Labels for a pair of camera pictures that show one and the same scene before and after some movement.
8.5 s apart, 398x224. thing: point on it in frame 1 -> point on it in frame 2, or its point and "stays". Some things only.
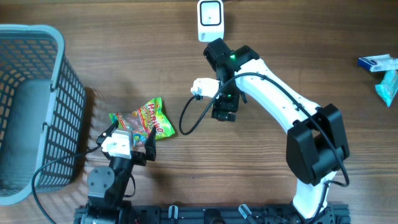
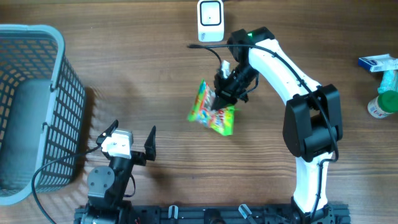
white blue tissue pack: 379,63 stays
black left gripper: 140,158 stays
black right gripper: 219,102 stays
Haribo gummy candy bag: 142,122 -> 221,121
